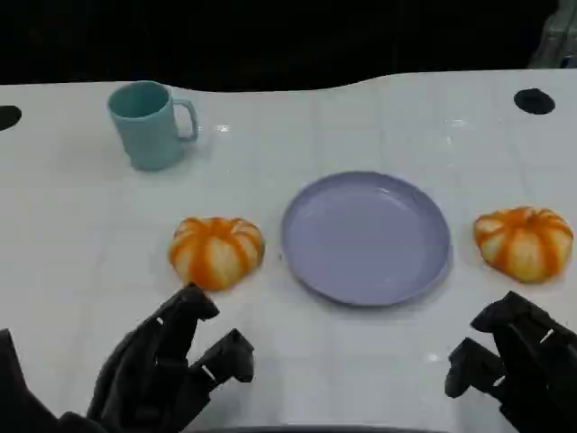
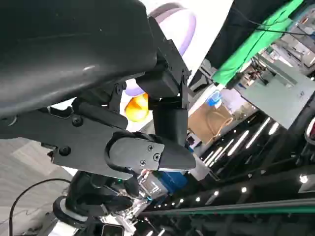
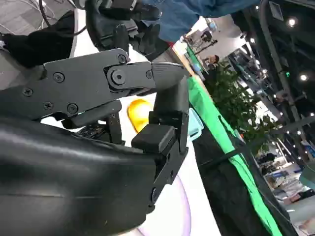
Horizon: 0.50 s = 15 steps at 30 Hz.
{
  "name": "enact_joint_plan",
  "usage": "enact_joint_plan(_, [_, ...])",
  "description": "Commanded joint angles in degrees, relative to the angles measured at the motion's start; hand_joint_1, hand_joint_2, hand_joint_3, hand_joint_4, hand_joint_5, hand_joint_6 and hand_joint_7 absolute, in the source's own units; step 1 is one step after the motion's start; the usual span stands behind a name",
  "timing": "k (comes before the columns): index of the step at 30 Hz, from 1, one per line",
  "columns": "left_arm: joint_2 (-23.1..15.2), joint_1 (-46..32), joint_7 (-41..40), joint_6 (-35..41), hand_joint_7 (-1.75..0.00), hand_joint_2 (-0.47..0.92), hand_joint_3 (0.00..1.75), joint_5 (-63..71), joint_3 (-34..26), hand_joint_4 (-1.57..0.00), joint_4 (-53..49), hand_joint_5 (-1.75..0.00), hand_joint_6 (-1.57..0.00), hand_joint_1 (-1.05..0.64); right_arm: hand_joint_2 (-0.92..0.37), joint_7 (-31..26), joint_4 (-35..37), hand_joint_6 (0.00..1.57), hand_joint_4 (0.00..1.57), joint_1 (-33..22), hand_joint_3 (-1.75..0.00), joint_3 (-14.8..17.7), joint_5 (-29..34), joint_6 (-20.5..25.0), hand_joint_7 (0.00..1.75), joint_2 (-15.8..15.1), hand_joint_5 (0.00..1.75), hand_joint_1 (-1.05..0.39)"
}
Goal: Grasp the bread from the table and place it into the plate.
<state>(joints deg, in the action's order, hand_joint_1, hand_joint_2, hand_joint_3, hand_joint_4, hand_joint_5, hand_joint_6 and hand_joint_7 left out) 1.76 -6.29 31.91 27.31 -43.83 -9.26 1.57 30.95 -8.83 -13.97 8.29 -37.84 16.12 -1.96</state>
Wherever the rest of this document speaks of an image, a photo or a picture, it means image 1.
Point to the lilac plate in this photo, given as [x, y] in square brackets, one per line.
[365, 239]

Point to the orange and white bread roll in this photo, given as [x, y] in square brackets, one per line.
[525, 245]
[216, 252]

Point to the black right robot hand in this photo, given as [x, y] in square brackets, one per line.
[536, 361]

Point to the pale green mug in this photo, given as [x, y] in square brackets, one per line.
[144, 135]

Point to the grey background machine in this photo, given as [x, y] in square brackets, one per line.
[556, 40]

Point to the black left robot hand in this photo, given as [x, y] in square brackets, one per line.
[149, 361]

